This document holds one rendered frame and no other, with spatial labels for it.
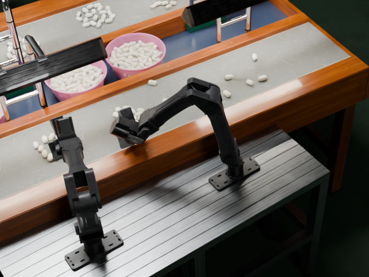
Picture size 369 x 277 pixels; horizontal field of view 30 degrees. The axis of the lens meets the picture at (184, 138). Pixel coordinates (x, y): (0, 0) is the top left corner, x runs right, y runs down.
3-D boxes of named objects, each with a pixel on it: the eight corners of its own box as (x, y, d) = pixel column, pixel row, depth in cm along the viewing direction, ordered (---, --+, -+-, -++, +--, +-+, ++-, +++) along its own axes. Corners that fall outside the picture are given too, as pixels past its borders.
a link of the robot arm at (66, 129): (49, 121, 232) (49, 121, 220) (74, 115, 233) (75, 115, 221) (57, 154, 232) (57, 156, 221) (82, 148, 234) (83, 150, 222)
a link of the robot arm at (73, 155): (54, 138, 223) (65, 184, 197) (81, 132, 225) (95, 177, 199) (61, 170, 229) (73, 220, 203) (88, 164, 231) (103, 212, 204)
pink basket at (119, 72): (177, 74, 301) (176, 56, 295) (122, 95, 293) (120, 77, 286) (150, 43, 318) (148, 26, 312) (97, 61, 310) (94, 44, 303)
